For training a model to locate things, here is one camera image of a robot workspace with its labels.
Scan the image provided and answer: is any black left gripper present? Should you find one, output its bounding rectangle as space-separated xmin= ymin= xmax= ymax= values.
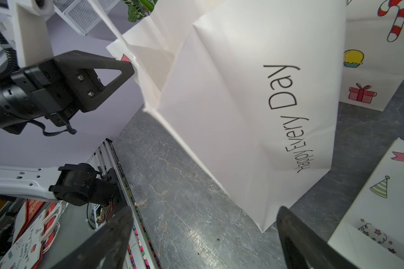
xmin=11 ymin=50 xmax=135 ymax=127

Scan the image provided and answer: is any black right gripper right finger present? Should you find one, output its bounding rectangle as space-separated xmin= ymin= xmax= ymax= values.
xmin=276 ymin=206 xmax=356 ymax=269

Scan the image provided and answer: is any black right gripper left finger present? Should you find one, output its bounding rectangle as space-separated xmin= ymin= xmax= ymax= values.
xmin=54 ymin=206 xmax=134 ymax=269

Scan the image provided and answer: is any small white party paper bag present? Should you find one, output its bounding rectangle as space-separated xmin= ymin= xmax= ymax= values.
xmin=90 ymin=1 xmax=347 ymax=232

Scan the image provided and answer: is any large white party paper bag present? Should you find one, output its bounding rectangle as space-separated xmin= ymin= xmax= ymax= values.
xmin=328 ymin=139 xmax=404 ymax=269

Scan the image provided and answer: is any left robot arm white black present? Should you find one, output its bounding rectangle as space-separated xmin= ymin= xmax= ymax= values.
xmin=0 ymin=15 xmax=142 ymax=168

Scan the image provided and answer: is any rear white party paper bag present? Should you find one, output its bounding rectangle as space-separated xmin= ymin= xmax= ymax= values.
xmin=340 ymin=0 xmax=404 ymax=112

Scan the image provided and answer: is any flat stack of paper bags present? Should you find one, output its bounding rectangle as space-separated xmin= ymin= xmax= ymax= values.
xmin=0 ymin=200 xmax=63 ymax=269

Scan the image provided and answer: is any potted plant with pink flower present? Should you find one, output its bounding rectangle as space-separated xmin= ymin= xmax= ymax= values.
xmin=122 ymin=0 xmax=158 ymax=22

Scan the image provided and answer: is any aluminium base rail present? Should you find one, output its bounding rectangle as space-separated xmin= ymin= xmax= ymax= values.
xmin=87 ymin=139 xmax=161 ymax=269

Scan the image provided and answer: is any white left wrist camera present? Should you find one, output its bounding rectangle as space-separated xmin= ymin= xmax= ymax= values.
xmin=0 ymin=1 xmax=55 ymax=67

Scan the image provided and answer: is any white wire side basket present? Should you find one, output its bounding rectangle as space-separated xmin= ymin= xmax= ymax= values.
xmin=53 ymin=0 xmax=113 ymax=41

